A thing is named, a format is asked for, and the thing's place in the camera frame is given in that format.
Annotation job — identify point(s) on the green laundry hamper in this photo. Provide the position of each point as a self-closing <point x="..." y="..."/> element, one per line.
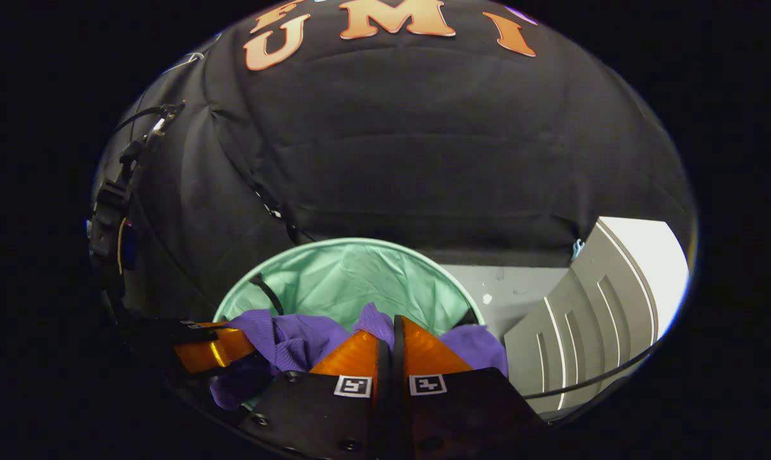
<point x="347" y="275"/>

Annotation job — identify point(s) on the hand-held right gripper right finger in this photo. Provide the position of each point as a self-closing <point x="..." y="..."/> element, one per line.
<point x="468" y="415"/>

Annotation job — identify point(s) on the small blue clip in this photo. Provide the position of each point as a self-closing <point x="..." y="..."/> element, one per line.
<point x="577" y="248"/>

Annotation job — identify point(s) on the white panelled door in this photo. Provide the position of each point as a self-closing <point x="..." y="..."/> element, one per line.
<point x="615" y="287"/>

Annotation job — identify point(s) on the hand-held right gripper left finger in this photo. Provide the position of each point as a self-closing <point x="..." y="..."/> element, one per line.
<point x="315" y="415"/>

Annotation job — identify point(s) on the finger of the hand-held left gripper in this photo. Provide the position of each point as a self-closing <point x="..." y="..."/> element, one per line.
<point x="213" y="348"/>

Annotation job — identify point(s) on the plain black backdrop cloth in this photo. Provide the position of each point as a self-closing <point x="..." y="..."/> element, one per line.
<point x="187" y="211"/>

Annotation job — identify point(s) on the purple jacket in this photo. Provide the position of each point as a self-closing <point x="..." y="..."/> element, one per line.
<point x="296" y="338"/>

